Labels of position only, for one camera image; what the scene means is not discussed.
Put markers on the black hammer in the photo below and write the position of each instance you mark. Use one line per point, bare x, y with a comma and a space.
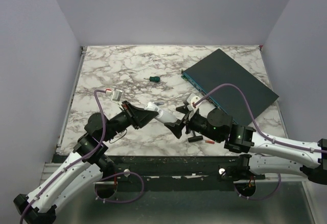
195, 137

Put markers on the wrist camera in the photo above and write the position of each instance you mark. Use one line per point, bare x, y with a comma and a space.
116, 95
190, 102

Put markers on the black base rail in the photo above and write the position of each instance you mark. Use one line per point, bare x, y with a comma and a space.
154, 173

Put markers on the green stubby screwdriver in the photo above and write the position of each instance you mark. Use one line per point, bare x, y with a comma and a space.
154, 79

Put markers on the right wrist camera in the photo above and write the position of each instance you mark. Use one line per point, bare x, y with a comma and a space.
190, 102

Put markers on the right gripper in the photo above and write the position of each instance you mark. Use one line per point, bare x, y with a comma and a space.
177, 127

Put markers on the dark network switch box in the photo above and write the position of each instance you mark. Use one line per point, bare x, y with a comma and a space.
219, 68

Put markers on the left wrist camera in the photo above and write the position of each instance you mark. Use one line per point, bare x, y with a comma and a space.
116, 95

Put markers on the aluminium frame rail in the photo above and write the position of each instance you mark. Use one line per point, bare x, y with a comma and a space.
50, 168

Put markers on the red battery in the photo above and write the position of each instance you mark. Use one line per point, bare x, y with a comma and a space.
209, 141

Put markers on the white remote control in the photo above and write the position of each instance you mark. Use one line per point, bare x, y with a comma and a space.
163, 115

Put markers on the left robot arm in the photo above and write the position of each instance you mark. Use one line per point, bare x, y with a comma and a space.
86, 164

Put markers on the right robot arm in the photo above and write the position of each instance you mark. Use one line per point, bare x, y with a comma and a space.
264, 153

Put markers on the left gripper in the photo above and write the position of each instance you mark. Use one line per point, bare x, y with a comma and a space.
137, 116

